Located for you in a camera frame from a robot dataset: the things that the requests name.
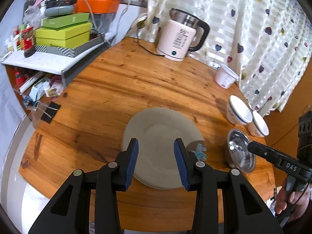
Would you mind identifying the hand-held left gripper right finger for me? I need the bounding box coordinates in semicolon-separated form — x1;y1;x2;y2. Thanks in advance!
174;138;284;234

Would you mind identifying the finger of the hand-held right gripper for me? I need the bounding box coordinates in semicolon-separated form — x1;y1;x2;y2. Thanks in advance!
247;140;284;165

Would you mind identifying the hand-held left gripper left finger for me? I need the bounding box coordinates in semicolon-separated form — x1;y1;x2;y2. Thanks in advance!
28;138;139;234

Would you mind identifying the beige green plate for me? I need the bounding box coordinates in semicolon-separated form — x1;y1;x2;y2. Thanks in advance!
134;175;188;189
136;179;186;190
122;107;205;188

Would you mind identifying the stainless steel bowl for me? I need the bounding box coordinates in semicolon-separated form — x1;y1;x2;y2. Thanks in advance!
225;129;256;174

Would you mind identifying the small white bowl blue band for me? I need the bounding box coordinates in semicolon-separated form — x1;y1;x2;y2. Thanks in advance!
249;111;270;137

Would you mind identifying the large white bowl blue band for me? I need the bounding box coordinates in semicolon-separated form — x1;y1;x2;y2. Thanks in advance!
227;95;253;125

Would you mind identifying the person's right hand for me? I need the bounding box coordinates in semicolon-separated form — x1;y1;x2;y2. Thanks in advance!
274;186;312;227

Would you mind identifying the white plastic tub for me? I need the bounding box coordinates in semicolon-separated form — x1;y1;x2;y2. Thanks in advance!
214;63;240;89

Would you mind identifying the black binder clip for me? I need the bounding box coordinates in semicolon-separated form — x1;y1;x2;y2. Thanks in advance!
34;102;61;123

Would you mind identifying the white cloth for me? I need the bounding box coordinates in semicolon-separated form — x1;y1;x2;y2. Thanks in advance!
21;183;55;234

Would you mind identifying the brown cardboard piece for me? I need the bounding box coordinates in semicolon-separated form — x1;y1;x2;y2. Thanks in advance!
29;107;49;130

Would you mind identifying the pink cup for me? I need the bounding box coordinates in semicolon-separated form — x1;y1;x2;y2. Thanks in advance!
50;75;63;88

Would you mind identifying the cream curtain with hearts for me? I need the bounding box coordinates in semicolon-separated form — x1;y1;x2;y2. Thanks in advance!
136;0;312;116

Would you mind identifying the white electric kettle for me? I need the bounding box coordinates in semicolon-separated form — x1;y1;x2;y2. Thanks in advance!
156;8;210;62

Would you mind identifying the grey zigzag patterned tray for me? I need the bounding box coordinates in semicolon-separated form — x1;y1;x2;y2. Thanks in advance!
34;33;106;58

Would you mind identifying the white flat box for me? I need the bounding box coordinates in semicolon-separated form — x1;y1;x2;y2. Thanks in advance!
19;71;44;94

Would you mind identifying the white shelf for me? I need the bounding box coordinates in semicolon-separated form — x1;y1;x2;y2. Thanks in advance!
1;33;115;88

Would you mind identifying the red bottle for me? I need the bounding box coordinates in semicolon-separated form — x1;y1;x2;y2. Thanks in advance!
13;68;27;86

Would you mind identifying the lime green box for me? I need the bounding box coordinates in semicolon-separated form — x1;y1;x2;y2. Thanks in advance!
35;22;93;48

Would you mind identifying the dark green flat box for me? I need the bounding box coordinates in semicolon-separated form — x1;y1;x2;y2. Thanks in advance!
41;13;90;31

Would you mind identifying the jar with red label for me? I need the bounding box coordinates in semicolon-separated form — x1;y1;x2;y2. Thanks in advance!
19;27;36;58

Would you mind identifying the clear box with orange lid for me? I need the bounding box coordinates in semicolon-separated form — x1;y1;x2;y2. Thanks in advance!
73;0;121;35

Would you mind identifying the grey case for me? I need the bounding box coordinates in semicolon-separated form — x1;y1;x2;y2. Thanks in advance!
44;5;74;17

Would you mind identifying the black device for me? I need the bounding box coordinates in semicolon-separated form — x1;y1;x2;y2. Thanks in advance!
46;0;78;8

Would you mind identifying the tall clear bottle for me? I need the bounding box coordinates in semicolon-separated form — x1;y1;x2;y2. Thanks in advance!
23;0;41;28

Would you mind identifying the black kettle power cable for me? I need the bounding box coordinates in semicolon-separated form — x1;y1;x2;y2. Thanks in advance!
135;17;166;56

